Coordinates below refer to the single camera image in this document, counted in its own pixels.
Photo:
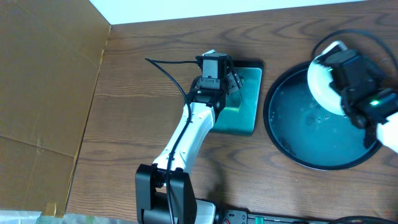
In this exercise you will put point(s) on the brown cardboard panel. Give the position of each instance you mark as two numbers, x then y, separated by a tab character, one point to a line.
51	53

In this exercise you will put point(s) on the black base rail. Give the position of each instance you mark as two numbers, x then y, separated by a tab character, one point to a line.
242	217

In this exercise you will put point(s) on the round black serving tray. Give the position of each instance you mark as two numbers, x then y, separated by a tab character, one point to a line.
307	133

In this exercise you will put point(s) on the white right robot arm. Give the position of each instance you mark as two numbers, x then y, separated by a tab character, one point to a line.
384	133

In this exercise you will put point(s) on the green yellow scrub sponge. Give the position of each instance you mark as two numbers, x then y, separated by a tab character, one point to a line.
233	102

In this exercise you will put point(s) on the mint plate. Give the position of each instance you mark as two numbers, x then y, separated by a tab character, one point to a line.
319	79

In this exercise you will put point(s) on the black rectangular water tray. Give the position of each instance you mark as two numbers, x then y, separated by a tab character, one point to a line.
243	122

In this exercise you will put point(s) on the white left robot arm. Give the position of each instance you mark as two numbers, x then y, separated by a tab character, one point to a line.
164	191

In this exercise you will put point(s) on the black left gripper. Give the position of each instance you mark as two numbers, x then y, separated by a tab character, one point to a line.
234	81

